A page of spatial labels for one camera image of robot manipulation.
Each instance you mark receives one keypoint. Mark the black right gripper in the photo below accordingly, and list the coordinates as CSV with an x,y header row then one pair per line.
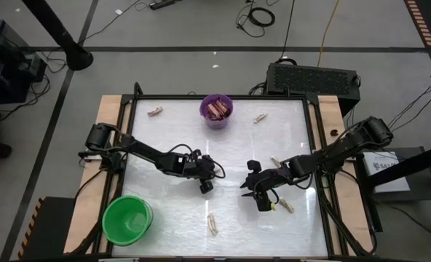
x,y
266,180

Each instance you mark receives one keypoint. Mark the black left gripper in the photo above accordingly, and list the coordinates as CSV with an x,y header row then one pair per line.
x,y
197,167

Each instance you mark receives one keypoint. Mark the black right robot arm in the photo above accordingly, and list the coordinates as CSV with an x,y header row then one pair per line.
x,y
346,145

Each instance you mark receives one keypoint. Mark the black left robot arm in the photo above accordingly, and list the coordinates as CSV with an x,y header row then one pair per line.
x,y
142,151

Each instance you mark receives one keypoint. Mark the purple halloween bucket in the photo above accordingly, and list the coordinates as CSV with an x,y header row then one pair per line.
x,y
215,124

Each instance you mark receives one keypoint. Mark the small dark brown object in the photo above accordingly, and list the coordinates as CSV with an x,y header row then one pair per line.
x,y
334,132

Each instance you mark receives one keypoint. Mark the green plastic bucket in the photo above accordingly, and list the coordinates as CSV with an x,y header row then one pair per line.
x,y
126,220

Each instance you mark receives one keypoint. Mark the wooden side board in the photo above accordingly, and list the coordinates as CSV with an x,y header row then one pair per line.
x,y
332,109
106,113

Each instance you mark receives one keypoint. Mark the black computer case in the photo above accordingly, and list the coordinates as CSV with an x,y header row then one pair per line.
x,y
310,82

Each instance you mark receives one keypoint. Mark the white paper sign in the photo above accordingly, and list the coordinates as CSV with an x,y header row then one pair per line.
x,y
386,171

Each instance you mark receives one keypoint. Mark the black side stand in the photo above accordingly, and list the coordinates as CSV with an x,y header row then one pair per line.
x,y
419,160

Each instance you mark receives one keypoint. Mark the black power strip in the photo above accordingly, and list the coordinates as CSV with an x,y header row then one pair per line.
x,y
161,4

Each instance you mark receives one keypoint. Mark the black stand pole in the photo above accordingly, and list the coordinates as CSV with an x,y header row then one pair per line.
x,y
78,56

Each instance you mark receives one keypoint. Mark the black equipment stack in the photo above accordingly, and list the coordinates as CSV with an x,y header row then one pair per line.
x,y
4,65

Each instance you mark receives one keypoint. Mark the black table frame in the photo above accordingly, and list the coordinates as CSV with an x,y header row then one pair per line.
x,y
172,97

